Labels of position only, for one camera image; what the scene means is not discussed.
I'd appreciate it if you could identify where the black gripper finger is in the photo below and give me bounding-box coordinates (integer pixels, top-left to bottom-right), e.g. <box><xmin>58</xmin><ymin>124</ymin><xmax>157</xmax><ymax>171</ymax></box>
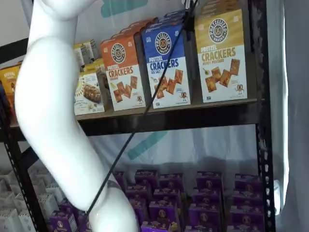
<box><xmin>183</xmin><ymin>7</ymin><xmax>195</xmax><ymax>32</ymax></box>

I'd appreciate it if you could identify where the yellow white pretzel crackers box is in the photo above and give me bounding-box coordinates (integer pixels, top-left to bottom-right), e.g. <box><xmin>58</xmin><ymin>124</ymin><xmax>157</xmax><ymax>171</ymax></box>
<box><xmin>199</xmin><ymin>0</ymin><xmax>243</xmax><ymax>15</ymax></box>
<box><xmin>194</xmin><ymin>9</ymin><xmax>248</xmax><ymax>103</ymax></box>

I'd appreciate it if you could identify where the blue white pretzel crackers box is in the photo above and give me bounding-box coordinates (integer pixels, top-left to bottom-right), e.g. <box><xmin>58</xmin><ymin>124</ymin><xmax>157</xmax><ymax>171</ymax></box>
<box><xmin>141</xmin><ymin>18</ymin><xmax>194</xmax><ymax>109</ymax></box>
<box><xmin>151</xmin><ymin>6</ymin><xmax>196</xmax><ymax>27</ymax></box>

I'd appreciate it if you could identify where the orange white pretzel crackers box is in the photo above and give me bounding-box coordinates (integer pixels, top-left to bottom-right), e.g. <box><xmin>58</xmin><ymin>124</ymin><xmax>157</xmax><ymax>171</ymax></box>
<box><xmin>100</xmin><ymin>32</ymin><xmax>147</xmax><ymax>112</ymax></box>
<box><xmin>111</xmin><ymin>18</ymin><xmax>158</xmax><ymax>39</ymax></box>

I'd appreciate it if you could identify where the brown wooden shelf board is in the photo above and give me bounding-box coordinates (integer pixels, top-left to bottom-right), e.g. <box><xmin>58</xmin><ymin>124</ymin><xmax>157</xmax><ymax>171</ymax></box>
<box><xmin>74</xmin><ymin>98</ymin><xmax>259</xmax><ymax>121</ymax></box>

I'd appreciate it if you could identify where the yellow white snack bar box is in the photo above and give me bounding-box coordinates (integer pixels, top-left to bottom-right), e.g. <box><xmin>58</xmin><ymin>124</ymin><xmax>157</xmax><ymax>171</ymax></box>
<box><xmin>73</xmin><ymin>43</ymin><xmax>85</xmax><ymax>70</ymax></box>
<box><xmin>73</xmin><ymin>69</ymin><xmax>108</xmax><ymax>116</ymax></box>
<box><xmin>81</xmin><ymin>40</ymin><xmax>95</xmax><ymax>65</ymax></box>
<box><xmin>89</xmin><ymin>38</ymin><xmax>102</xmax><ymax>60</ymax></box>

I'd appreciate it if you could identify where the purple macaroni box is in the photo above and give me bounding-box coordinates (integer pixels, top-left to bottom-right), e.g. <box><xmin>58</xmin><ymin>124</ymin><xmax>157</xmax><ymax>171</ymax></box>
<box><xmin>184</xmin><ymin>224</ymin><xmax>219</xmax><ymax>232</ymax></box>
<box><xmin>131</xmin><ymin>200</ymin><xmax>149</xmax><ymax>224</ymax></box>
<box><xmin>158</xmin><ymin>173</ymin><xmax>183</xmax><ymax>194</ymax></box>
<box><xmin>112</xmin><ymin>171</ymin><xmax>126</xmax><ymax>192</ymax></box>
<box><xmin>196</xmin><ymin>171</ymin><xmax>223</xmax><ymax>194</ymax></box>
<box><xmin>49</xmin><ymin>210</ymin><xmax>78</xmax><ymax>232</ymax></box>
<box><xmin>230</xmin><ymin>190</ymin><xmax>264</xmax><ymax>211</ymax></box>
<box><xmin>228</xmin><ymin>205</ymin><xmax>266</xmax><ymax>230</ymax></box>
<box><xmin>77</xmin><ymin>214</ymin><xmax>93</xmax><ymax>232</ymax></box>
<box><xmin>234</xmin><ymin>173</ymin><xmax>263</xmax><ymax>194</ymax></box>
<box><xmin>134</xmin><ymin>169</ymin><xmax>159</xmax><ymax>191</ymax></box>
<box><xmin>148</xmin><ymin>200</ymin><xmax>181</xmax><ymax>225</ymax></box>
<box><xmin>226</xmin><ymin>226</ymin><xmax>265</xmax><ymax>232</ymax></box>
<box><xmin>153</xmin><ymin>188</ymin><xmax>181</xmax><ymax>206</ymax></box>
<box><xmin>125</xmin><ymin>185</ymin><xmax>148</xmax><ymax>206</ymax></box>
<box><xmin>140</xmin><ymin>221</ymin><xmax>181</xmax><ymax>232</ymax></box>
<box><xmin>189</xmin><ymin>203</ymin><xmax>222</xmax><ymax>229</ymax></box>
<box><xmin>60</xmin><ymin>199</ymin><xmax>80</xmax><ymax>218</ymax></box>
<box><xmin>192</xmin><ymin>189</ymin><xmax>222</xmax><ymax>208</ymax></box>

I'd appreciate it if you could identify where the orange snack box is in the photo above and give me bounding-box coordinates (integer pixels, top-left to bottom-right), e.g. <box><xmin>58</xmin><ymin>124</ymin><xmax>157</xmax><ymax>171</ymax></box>
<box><xmin>0</xmin><ymin>64</ymin><xmax>22</xmax><ymax>121</ymax></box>

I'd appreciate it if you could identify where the white carton box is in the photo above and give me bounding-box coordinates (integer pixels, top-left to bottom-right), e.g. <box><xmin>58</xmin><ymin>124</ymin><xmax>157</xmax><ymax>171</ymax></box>
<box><xmin>28</xmin><ymin>166</ymin><xmax>53</xmax><ymax>191</ymax></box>
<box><xmin>0</xmin><ymin>190</ymin><xmax>17</xmax><ymax>211</ymax></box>
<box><xmin>36</xmin><ymin>193</ymin><xmax>60</xmax><ymax>219</ymax></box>
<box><xmin>0</xmin><ymin>209</ymin><xmax>24</xmax><ymax>232</ymax></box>

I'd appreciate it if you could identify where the white backdrop sheet teal print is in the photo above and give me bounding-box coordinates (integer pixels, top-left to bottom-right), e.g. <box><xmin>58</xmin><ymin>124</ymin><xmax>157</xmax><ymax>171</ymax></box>
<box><xmin>20</xmin><ymin>0</ymin><xmax>259</xmax><ymax>176</ymax></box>

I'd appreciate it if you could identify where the black metal shelving rack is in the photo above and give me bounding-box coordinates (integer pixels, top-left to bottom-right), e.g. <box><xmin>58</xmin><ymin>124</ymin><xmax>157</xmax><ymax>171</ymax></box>
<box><xmin>0</xmin><ymin>0</ymin><xmax>277</xmax><ymax>232</ymax></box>

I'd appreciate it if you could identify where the light grey fabric curtain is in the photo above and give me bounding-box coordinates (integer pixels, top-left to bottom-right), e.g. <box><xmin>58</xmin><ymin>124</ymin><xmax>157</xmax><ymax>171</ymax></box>
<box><xmin>265</xmin><ymin>0</ymin><xmax>309</xmax><ymax>232</ymax></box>

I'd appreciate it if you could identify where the black cable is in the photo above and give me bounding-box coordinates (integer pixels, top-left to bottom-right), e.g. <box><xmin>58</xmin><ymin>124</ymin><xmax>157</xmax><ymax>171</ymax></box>
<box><xmin>85</xmin><ymin>0</ymin><xmax>201</xmax><ymax>216</ymax></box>

